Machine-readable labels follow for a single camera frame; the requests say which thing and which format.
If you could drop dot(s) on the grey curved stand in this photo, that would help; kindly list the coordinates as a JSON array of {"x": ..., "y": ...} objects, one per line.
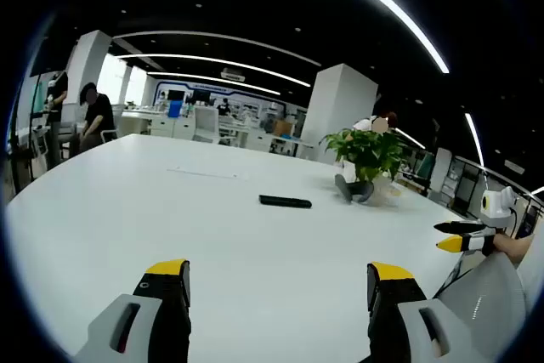
[{"x": 355, "y": 191}]

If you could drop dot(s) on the black remote control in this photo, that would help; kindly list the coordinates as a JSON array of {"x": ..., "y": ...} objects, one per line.
[{"x": 285, "y": 201}]

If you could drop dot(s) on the white office chair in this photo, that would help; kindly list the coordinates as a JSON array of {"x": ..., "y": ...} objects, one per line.
[{"x": 206, "y": 123}]

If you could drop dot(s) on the cardboard box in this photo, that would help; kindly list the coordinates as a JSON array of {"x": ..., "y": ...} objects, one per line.
[{"x": 283, "y": 127}]

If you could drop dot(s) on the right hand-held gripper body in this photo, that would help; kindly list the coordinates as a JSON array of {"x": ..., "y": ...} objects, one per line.
[{"x": 499, "y": 208}]

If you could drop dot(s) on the blue box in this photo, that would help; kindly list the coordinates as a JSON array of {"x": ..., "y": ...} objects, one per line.
[{"x": 175, "y": 109}]

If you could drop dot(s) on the ceiling air conditioner unit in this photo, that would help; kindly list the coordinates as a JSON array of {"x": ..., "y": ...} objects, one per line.
[{"x": 233, "y": 75}]

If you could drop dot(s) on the white square pillar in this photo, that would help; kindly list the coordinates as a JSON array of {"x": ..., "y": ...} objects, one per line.
[
  {"x": 87, "y": 69},
  {"x": 340, "y": 112}
]

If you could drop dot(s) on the white plant pot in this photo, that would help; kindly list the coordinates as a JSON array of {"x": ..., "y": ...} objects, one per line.
[{"x": 382, "y": 191}]

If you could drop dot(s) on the green potted plant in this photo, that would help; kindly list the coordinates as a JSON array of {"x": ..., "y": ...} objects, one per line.
[{"x": 370, "y": 150}]

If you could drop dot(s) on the white mesh basket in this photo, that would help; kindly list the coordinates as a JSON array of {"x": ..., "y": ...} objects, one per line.
[{"x": 493, "y": 290}]

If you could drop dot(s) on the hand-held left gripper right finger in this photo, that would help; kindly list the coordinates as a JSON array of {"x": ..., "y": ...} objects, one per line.
[{"x": 408, "y": 329}]

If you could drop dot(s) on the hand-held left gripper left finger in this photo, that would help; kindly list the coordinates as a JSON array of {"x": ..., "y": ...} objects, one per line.
[{"x": 127, "y": 337}]

